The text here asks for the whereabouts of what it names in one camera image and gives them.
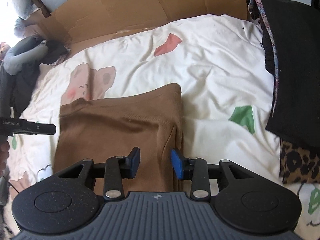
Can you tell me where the brown printed t-shirt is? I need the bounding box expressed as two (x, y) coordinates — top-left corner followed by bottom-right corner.
(53, 83), (183, 192)

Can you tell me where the black clothes pile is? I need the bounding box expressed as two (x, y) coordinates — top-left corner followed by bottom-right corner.
(10, 40), (69, 118)

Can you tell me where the person's left hand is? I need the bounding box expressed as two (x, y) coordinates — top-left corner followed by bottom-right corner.
(0, 141), (10, 176)

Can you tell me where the dark grey pillow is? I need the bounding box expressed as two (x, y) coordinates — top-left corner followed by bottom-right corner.
(0, 62), (16, 118)

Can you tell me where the grey neck pillow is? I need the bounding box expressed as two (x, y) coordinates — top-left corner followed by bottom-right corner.
(3, 36), (48, 76)

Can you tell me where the leopard print cloth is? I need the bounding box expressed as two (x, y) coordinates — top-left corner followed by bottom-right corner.
(279, 139), (319, 184)

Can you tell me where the cream bear print duvet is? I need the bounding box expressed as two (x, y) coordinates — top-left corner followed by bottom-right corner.
(4, 15), (319, 239)

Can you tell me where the brown cardboard sheet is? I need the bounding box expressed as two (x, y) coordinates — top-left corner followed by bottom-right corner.
(25, 0), (247, 54)

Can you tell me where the black knit garment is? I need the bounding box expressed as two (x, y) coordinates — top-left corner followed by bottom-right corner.
(248, 0), (319, 147)

